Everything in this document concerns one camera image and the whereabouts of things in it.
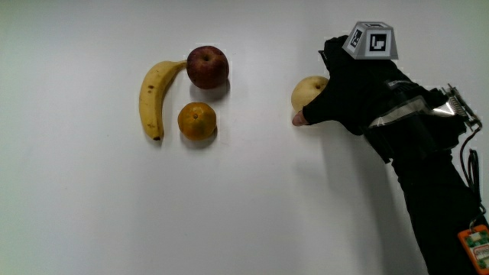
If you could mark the person's right hand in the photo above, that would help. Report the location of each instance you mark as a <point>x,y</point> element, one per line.
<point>351,91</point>

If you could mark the yellow pear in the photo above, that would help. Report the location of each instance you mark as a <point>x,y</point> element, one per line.
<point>305,93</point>

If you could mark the person's right forearm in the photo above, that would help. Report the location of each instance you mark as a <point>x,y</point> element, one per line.
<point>431,183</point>

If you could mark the metal wrist connector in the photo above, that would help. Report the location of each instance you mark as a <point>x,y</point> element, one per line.
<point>460,103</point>

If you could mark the red apple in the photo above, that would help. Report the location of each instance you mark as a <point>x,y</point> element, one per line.
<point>207,67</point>

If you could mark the orange mandarin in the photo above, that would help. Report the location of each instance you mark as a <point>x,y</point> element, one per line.
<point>196,120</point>

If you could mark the orange cased circuit board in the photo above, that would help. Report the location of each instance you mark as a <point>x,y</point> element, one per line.
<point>477,248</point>

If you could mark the yellow banana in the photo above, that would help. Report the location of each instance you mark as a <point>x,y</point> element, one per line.
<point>151,97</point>

